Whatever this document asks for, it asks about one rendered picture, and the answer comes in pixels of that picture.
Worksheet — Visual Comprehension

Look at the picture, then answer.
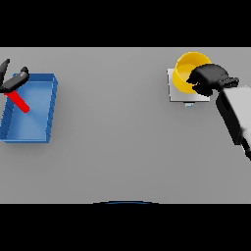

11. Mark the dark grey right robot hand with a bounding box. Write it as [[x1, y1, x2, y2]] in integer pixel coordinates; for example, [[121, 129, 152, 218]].
[[185, 63, 240, 97]]

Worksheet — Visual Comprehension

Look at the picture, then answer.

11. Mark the pale square measuring scale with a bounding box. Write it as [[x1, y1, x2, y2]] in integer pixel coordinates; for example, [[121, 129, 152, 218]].
[[167, 68, 211, 108]]

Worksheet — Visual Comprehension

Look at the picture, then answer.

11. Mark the blue tray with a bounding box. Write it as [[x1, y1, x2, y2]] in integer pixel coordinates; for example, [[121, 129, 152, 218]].
[[0, 73, 59, 144]]

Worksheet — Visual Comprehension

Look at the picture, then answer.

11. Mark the yellow bowl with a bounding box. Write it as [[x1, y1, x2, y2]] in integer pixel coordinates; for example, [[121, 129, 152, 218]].
[[172, 51, 213, 95]]

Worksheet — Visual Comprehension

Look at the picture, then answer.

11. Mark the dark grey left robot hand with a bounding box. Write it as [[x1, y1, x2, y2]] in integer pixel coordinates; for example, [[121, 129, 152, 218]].
[[0, 58, 30, 94]]

